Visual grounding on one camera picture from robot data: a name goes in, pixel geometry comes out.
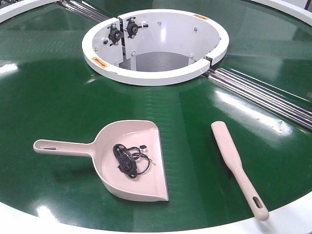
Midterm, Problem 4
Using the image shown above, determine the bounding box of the beige plastic dustpan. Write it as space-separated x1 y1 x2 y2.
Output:
33 120 169 202

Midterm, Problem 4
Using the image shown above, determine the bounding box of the black cable bundle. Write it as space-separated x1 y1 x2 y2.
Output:
112 143 157 180

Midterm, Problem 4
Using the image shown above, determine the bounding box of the beige hand broom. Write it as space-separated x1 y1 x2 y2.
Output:
211 121 270 221

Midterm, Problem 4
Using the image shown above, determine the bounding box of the white outer conveyor rim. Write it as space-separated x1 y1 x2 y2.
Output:
0 3 312 232

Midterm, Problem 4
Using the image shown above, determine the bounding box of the orange warning label front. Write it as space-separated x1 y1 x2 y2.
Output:
92 57 108 68

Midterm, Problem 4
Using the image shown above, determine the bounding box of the chrome rollers top left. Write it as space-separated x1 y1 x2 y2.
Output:
57 0 110 23

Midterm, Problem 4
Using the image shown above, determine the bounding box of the white central ring housing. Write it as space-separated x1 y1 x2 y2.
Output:
81 9 230 86

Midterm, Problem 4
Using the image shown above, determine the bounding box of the left black bearing mount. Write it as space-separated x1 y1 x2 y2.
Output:
108 23 122 46

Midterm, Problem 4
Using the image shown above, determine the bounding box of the black bearing mount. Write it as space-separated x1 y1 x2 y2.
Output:
108 23 122 46
126 17 149 39

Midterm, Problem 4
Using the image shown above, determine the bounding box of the right black bearing mount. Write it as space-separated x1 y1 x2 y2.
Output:
126 17 149 39

